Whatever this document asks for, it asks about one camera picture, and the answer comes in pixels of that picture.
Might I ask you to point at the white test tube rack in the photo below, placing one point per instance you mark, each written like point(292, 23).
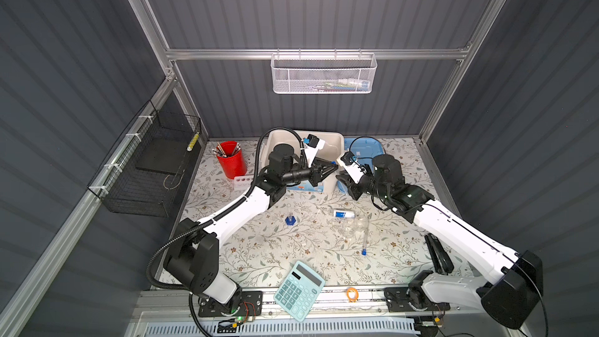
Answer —
point(243, 182)

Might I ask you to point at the teal desk calculator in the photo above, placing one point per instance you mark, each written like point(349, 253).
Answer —
point(299, 291)

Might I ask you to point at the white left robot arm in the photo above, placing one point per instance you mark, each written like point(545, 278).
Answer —
point(190, 260)

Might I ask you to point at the white wire mesh basket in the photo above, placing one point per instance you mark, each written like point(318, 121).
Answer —
point(323, 74)

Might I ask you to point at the red ribbed plastic cup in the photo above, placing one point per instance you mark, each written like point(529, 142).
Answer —
point(230, 156)

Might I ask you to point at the small blue-based flask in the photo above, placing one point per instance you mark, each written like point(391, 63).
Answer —
point(290, 219)

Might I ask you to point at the white blue labelled bottle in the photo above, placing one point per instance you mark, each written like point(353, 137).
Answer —
point(343, 214)

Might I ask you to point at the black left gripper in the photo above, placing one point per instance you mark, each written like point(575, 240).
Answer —
point(315, 172)

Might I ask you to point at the black stapler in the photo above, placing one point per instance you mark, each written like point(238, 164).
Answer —
point(440, 258)

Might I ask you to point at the black wire wall basket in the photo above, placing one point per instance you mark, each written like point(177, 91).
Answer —
point(147, 167)

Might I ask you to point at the blue plastic bin lid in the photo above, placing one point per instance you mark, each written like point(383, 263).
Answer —
point(364, 149)

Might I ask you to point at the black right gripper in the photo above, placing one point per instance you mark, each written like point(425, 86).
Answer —
point(349, 183)

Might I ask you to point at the beige plastic storage bin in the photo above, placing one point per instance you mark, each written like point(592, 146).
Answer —
point(332, 150)

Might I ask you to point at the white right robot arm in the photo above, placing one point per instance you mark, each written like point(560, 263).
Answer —
point(510, 284)

